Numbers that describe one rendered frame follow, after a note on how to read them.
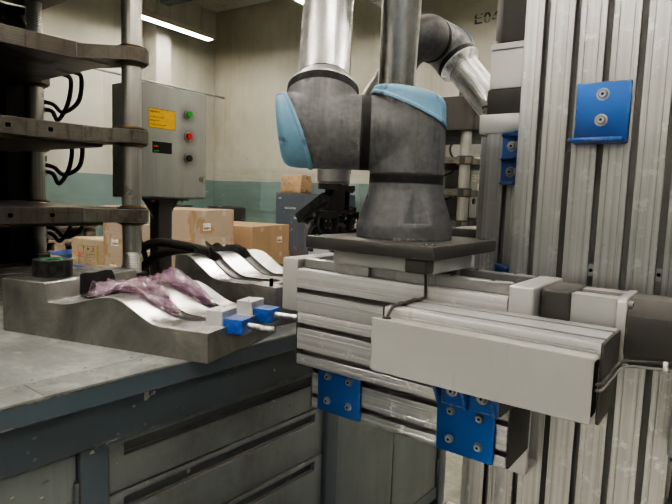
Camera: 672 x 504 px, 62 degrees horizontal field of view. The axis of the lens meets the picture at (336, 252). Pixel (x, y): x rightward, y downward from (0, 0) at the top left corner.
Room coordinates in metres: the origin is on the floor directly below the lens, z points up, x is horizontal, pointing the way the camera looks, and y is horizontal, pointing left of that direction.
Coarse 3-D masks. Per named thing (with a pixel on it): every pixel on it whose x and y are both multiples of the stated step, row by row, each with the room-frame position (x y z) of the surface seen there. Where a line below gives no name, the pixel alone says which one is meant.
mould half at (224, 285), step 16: (176, 256) 1.47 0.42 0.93; (192, 256) 1.44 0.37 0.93; (224, 256) 1.50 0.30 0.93; (240, 256) 1.54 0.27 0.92; (256, 256) 1.58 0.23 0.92; (192, 272) 1.42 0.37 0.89; (208, 272) 1.39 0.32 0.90; (240, 272) 1.45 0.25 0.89; (256, 272) 1.49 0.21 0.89; (224, 288) 1.34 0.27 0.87; (240, 288) 1.31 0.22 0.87; (256, 288) 1.27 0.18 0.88; (272, 288) 1.24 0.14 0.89; (272, 304) 1.24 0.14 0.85; (288, 320) 1.27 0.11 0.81
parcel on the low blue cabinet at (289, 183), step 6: (282, 180) 8.84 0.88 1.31; (288, 180) 8.76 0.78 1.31; (294, 180) 8.70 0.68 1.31; (300, 180) 8.65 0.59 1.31; (306, 180) 8.75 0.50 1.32; (282, 186) 8.83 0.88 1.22; (288, 186) 8.75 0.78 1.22; (294, 186) 8.69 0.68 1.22; (300, 186) 8.65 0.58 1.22; (306, 186) 8.75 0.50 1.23; (282, 192) 8.88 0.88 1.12; (288, 192) 8.81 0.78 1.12; (294, 192) 8.71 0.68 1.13; (300, 192) 8.66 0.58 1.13; (306, 192) 8.77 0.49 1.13
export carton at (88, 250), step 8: (72, 240) 6.21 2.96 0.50; (80, 240) 6.14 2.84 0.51; (88, 240) 6.08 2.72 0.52; (96, 240) 6.01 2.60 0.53; (72, 248) 6.21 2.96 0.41; (80, 248) 6.12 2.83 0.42; (88, 248) 6.05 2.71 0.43; (96, 248) 5.99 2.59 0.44; (72, 256) 6.21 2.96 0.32; (80, 256) 6.11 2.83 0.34; (88, 256) 6.04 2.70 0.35; (96, 256) 5.98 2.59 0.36; (80, 264) 6.11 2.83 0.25; (88, 264) 6.04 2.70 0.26; (96, 264) 5.98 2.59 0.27
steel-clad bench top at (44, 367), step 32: (0, 320) 1.21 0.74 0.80; (0, 352) 0.98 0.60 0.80; (32, 352) 0.98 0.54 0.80; (64, 352) 0.99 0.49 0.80; (96, 352) 1.00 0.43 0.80; (128, 352) 1.00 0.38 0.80; (0, 384) 0.82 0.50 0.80; (32, 384) 0.82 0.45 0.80; (64, 384) 0.82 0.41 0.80; (96, 384) 0.83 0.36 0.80
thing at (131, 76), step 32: (32, 0) 2.20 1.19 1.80; (128, 0) 1.78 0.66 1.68; (128, 32) 1.78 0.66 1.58; (32, 96) 2.20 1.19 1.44; (128, 96) 1.78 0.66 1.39; (32, 160) 2.20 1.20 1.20; (128, 160) 1.78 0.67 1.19; (32, 192) 2.20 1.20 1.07; (128, 192) 1.78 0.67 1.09; (32, 256) 2.18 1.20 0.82; (128, 256) 1.78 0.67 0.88
